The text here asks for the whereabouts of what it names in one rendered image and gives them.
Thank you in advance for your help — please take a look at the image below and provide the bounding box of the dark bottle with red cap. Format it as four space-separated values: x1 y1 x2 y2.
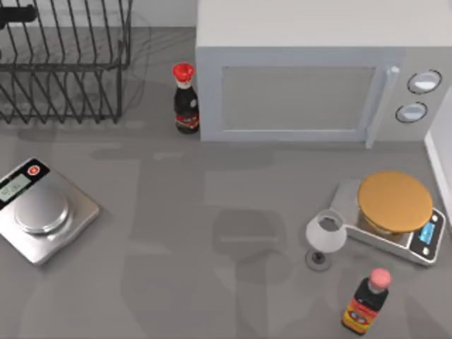
172 62 201 135

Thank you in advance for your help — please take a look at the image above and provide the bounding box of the microwave oven door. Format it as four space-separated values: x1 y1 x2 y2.
196 48 404 143

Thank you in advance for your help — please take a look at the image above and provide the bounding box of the white wine glass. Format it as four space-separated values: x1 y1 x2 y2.
304 208 349 273

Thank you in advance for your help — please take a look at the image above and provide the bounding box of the pale microwave oven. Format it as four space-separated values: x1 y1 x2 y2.
194 0 452 150

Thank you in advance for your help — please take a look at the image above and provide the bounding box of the kitchen scale with golden plate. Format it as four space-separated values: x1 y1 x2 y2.
329 170 447 267

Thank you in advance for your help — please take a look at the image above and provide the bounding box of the silver kitchen scale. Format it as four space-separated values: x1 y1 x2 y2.
0 156 101 266

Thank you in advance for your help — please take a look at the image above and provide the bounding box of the round microwave knob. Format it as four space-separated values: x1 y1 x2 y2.
406 69 444 95
395 101 429 124

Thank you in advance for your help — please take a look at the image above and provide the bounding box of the dark bottle with pink cap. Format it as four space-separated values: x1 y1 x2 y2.
340 267 393 335

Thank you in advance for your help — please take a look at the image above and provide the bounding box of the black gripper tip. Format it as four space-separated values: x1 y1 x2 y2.
0 4 38 30

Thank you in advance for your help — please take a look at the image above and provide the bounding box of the black wire dish rack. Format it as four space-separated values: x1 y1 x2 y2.
0 0 134 125

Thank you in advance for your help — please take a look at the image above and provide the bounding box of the pale microwave door handle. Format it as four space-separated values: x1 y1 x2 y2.
364 66 401 150

